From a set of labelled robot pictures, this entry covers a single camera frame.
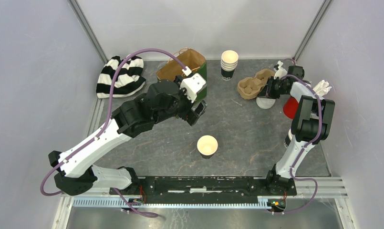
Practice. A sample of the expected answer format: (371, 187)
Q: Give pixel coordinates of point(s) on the single paper coffee cup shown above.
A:
(287, 141)

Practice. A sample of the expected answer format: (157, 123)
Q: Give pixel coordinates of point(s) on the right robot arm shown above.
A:
(310, 125)

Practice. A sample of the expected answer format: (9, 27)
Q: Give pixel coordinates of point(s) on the green brown paper bag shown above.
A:
(190, 58)

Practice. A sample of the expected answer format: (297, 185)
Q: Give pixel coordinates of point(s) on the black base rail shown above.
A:
(209, 189)

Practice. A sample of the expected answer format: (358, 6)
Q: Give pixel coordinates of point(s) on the stack of paper cups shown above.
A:
(229, 61)

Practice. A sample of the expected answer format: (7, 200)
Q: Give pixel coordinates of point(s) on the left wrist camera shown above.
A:
(195, 85)

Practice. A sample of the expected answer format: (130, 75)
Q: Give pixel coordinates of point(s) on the red cup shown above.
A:
(290, 107)

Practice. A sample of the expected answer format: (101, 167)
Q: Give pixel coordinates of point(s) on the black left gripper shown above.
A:
(190, 115)

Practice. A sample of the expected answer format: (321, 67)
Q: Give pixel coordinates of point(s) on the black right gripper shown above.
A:
(269, 93)

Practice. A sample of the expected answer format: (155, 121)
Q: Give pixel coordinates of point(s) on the white wrapped straws bundle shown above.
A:
(322, 88)

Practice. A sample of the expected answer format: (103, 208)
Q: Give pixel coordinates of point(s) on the brown cardboard cup carrier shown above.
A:
(249, 87)

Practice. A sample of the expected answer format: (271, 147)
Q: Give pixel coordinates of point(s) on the black white striped cloth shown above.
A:
(128, 82)

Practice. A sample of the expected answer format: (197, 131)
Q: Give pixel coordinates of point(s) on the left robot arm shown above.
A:
(76, 168)

